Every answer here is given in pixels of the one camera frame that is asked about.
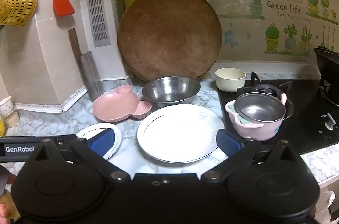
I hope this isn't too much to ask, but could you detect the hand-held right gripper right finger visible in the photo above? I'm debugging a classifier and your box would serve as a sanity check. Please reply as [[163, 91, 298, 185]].
[[203, 129, 304, 183]]

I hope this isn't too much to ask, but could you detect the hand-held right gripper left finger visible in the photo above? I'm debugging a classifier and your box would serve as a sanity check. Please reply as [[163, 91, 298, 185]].
[[26, 128, 131, 183]]

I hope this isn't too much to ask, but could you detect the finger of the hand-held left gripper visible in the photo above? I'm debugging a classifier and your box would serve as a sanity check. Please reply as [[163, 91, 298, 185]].
[[40, 134, 80, 145]]

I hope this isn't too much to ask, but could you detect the small white plate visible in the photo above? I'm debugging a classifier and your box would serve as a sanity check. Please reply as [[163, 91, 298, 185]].
[[75, 123, 122, 160]]

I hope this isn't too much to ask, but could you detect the pink child bowl with handles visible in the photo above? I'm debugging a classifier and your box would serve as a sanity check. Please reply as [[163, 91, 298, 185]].
[[225, 93, 288, 141]]

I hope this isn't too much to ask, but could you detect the pink bear-shaped plate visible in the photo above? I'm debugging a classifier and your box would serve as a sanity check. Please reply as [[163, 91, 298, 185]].
[[93, 84, 152, 122]]

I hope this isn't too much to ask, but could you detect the small steel bowl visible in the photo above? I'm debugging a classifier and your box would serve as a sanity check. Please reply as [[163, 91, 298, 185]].
[[234, 92, 286, 127]]

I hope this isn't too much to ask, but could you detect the brown plate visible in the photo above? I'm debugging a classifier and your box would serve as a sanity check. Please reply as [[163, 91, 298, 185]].
[[137, 104, 225, 163]]

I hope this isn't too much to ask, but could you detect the cream bowl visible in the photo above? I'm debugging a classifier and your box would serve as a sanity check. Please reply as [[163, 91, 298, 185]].
[[215, 68, 247, 93]]

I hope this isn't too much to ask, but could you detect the large steel bowl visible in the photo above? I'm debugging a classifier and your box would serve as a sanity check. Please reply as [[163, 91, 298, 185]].
[[142, 76, 201, 109]]

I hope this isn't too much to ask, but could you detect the person's left hand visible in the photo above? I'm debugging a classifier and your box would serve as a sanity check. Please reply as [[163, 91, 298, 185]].
[[0, 172, 20, 220]]

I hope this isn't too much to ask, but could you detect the cream cup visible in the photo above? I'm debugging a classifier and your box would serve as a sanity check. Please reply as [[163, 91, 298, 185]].
[[5, 110, 20, 128]]

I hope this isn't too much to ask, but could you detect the white patterned trim strip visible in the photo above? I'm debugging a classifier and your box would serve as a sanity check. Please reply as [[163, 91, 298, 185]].
[[14, 85, 88, 114]]

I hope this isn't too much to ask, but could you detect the white patterned cup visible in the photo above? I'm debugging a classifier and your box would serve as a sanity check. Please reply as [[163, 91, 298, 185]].
[[0, 96, 14, 117]]

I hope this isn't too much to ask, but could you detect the gas burner with pan support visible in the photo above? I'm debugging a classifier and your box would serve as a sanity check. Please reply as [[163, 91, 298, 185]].
[[237, 72, 294, 120]]

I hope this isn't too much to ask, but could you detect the black gas stove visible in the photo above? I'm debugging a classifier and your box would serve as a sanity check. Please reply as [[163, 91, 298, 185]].
[[218, 78, 339, 156]]

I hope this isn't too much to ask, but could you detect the stove knob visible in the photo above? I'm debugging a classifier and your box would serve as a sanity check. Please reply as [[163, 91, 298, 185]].
[[324, 113, 337, 130]]

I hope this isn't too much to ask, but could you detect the round wooden cutting board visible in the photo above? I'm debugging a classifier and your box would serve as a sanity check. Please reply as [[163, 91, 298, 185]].
[[117, 0, 222, 83]]

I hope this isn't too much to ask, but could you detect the black wok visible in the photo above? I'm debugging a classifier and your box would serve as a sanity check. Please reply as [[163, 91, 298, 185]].
[[314, 47, 339, 108]]

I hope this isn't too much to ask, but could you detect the grey vent grille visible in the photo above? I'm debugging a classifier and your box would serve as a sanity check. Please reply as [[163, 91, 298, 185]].
[[85, 0, 110, 48]]

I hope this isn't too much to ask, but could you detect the steel cleaver with wooden handle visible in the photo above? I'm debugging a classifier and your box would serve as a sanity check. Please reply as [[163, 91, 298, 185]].
[[68, 28, 104, 103]]

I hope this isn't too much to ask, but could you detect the plant-print wall sticker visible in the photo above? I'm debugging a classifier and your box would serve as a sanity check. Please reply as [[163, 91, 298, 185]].
[[201, 0, 339, 58]]

